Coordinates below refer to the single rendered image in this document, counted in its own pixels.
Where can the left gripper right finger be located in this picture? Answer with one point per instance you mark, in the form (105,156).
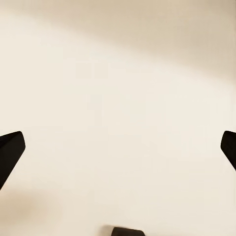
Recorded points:
(228,146)

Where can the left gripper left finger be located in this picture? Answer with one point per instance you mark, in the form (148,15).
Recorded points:
(12,146)

